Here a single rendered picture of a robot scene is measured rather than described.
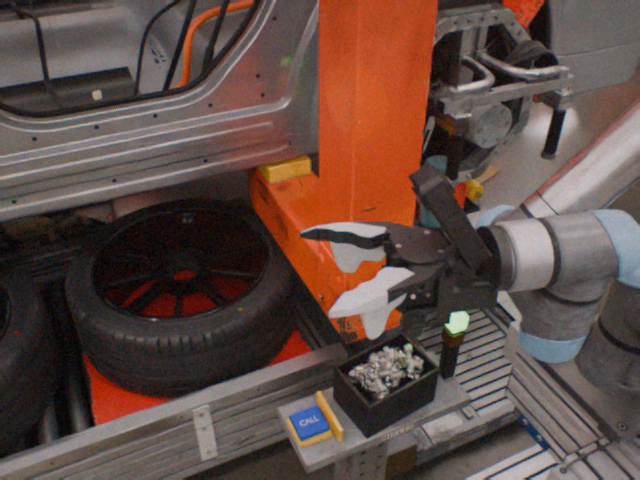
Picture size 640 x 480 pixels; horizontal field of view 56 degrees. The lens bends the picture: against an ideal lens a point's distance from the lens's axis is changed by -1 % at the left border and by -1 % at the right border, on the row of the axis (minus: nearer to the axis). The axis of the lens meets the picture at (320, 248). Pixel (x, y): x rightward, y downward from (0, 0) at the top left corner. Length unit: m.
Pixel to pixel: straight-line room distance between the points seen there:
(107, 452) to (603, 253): 1.26
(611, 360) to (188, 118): 1.12
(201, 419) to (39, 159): 0.74
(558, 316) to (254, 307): 1.04
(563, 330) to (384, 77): 0.59
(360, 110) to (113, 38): 1.36
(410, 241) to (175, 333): 1.05
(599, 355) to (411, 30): 0.64
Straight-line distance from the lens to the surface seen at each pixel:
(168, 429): 1.63
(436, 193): 0.58
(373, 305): 0.56
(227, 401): 1.61
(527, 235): 0.65
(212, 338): 1.59
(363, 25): 1.09
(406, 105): 1.20
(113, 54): 2.33
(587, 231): 0.69
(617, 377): 1.11
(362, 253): 0.67
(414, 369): 1.44
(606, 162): 0.82
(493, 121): 1.77
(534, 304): 0.75
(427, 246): 0.62
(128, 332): 1.63
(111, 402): 1.81
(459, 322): 1.41
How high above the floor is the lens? 1.62
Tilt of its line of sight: 38 degrees down
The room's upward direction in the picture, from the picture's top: straight up
